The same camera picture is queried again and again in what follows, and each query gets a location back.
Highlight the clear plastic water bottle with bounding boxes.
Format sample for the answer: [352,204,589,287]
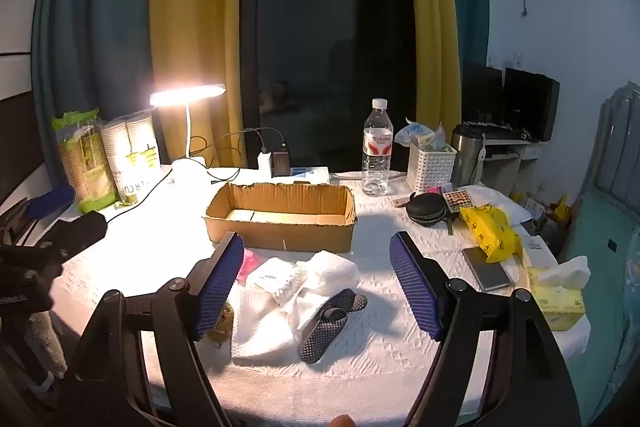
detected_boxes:
[362,98,396,196]

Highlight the pink fluffy pouch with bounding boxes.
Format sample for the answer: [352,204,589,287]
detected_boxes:
[236,249,261,283]

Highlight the steel thermos mug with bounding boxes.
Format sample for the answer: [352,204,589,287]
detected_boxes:
[450,124,486,188]

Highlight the white towel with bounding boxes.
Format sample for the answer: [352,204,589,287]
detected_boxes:
[295,251,358,298]

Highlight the white pack of paper cups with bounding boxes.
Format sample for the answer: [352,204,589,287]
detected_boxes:
[100,111,162,206]

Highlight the small packets in basket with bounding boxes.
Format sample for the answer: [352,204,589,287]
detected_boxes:
[395,117,446,152]

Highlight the white plastic basket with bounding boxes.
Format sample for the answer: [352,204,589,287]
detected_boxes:
[406,142,458,194]

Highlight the grey folded rack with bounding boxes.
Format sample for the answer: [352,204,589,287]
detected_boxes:
[597,82,640,198]

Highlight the yellow tissue packet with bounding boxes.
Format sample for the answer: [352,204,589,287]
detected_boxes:
[459,204,522,263]

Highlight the black power adapter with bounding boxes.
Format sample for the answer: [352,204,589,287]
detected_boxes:
[272,148,292,178]

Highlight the white waffle cloth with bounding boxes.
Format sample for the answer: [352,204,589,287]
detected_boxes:
[231,287,321,360]

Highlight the white textured tablecloth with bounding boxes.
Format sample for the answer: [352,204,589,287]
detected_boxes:
[47,167,593,427]

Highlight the white desk lamp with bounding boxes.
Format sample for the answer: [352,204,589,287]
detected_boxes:
[149,82,227,195]

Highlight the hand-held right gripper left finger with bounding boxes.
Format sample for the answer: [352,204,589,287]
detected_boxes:
[60,232,246,427]

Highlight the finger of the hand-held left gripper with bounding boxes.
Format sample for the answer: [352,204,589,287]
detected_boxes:
[44,210,108,258]
[26,183,77,220]

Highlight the black cable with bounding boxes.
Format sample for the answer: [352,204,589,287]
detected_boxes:
[222,127,286,152]

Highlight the yellow curtain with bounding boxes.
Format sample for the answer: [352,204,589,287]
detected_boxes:
[400,0,463,128]
[149,0,248,168]

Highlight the green pack of paper cups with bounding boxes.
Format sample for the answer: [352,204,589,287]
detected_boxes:
[51,108,121,214]

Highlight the white tissue packet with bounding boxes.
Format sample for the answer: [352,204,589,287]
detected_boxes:
[248,257,307,303]

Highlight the black perforated insole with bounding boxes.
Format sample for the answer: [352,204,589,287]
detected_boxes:
[299,307,348,364]
[320,289,368,320]

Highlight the yellow tissue box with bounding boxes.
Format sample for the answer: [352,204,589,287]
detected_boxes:
[527,256,592,332]

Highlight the black monitor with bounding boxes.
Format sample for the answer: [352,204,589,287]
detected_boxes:
[502,68,561,142]
[462,62,505,122]

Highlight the black round zip case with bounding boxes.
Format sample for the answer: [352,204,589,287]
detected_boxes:
[406,192,451,225]

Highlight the brown cardboard box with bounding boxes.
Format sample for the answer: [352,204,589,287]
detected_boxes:
[202,182,358,254]

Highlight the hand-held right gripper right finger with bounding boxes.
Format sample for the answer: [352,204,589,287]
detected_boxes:
[389,231,583,427]

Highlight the white shelf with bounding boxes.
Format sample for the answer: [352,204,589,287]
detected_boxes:
[482,139,538,188]

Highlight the dark window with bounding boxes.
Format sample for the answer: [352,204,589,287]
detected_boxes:
[242,0,418,172]

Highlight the bag of cotton swabs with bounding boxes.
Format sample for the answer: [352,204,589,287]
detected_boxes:
[207,299,236,348]

